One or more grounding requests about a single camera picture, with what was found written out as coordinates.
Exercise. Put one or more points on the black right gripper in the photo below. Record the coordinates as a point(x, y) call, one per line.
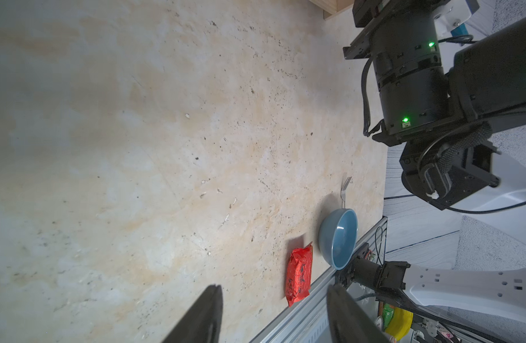
point(404, 89)

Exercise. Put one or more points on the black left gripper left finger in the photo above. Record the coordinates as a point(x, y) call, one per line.
point(202, 321)

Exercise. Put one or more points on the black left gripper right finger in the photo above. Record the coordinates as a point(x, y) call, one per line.
point(347, 320)

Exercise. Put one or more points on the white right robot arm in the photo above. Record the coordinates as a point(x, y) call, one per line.
point(487, 95)

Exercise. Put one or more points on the light wooden two-tier shelf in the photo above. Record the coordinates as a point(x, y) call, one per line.
point(332, 8)

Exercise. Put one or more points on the blue round plate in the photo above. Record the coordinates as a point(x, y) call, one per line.
point(338, 237)

